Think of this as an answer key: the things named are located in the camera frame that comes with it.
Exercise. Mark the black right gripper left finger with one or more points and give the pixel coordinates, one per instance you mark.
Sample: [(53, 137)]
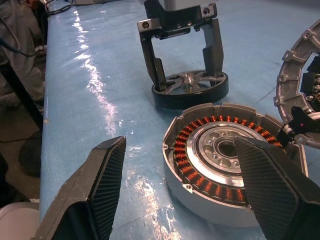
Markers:
[(100, 180)]

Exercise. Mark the grey round disc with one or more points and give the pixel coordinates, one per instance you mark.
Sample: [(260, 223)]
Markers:
[(290, 67)]

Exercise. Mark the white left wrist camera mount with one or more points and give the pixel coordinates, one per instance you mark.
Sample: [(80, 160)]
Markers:
[(182, 3)]

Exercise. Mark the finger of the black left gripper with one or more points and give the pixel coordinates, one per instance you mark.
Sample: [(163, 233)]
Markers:
[(148, 55), (216, 50)]

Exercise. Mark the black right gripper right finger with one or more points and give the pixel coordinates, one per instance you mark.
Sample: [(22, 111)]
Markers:
[(270, 187)]

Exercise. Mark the black metal frame bar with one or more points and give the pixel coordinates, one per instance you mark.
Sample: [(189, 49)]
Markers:
[(20, 92)]

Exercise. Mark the blue table cover sheet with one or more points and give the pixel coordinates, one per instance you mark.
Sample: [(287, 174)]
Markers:
[(100, 50)]

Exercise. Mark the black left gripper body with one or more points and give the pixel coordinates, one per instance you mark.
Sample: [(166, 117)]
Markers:
[(175, 21)]

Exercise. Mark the spoked rotor wheel black rim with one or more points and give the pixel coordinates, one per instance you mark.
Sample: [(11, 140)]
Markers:
[(190, 100)]

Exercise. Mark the motor stator base copper windings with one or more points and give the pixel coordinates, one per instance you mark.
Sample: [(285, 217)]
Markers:
[(212, 150)]

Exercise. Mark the silver grey robot body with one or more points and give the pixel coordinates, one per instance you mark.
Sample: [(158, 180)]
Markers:
[(17, 222)]

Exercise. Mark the bystander in grey trousers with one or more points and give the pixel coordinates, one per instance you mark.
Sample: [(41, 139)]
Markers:
[(22, 50)]

